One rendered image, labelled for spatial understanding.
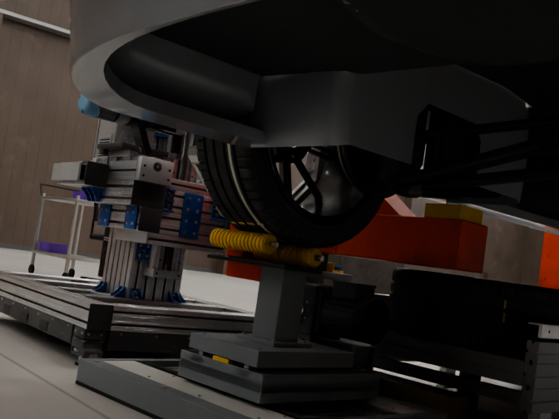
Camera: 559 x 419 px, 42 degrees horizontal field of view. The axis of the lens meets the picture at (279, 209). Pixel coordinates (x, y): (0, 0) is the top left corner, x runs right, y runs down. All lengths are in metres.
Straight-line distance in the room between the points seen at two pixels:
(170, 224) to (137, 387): 0.93
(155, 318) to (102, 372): 0.53
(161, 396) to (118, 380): 0.22
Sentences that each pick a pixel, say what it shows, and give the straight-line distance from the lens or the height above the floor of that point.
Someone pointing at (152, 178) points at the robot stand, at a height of 0.70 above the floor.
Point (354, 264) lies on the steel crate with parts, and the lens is 7.99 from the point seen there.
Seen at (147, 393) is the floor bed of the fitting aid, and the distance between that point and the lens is 2.10.
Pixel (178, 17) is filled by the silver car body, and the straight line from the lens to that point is 1.08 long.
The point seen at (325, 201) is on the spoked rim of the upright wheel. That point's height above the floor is 0.67.
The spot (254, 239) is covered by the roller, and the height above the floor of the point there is 0.52.
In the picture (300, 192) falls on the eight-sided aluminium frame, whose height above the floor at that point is 0.70.
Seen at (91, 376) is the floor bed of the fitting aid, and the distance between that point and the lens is 2.34.
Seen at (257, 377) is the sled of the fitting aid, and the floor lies 0.16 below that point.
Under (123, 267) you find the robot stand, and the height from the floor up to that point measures 0.35.
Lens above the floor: 0.47
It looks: 4 degrees up
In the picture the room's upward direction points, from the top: 8 degrees clockwise
